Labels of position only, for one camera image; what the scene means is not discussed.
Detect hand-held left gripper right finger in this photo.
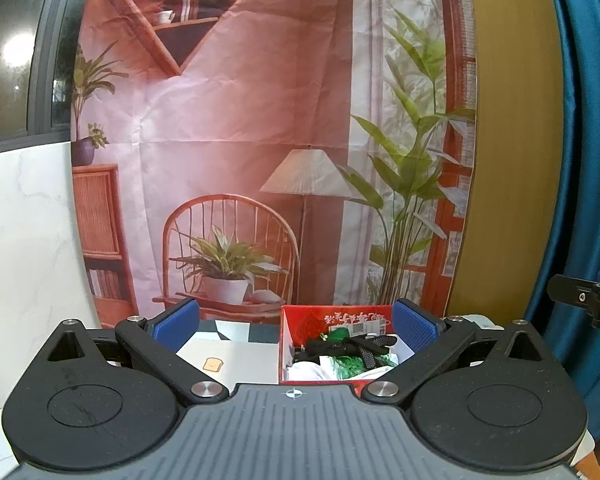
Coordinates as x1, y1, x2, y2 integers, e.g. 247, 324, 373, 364
362, 297, 556, 403

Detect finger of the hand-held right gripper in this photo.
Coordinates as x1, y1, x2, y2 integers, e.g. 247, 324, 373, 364
547, 266, 600, 332

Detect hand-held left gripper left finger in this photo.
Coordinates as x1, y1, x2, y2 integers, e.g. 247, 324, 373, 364
37, 296, 231, 406

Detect green tinsel bundle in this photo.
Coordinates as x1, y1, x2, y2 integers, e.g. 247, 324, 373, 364
325, 326, 401, 379

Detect black sock with white cuff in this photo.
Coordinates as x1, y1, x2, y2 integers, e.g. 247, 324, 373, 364
292, 334, 397, 367

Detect red strawberry print cardboard box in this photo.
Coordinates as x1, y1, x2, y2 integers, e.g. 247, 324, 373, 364
278, 304, 416, 395

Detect cartoon printed tablecloth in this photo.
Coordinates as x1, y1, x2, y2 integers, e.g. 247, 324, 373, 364
100, 316, 501, 388

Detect teal curtain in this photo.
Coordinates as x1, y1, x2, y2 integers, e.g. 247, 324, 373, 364
522, 0, 600, 441

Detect yellow wooden panel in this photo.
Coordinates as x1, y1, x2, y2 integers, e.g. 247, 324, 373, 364
447, 0, 588, 321

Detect dark window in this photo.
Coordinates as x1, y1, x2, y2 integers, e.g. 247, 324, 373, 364
0, 0, 98, 158

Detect room scene wall backdrop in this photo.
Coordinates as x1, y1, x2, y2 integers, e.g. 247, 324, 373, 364
70, 0, 481, 331

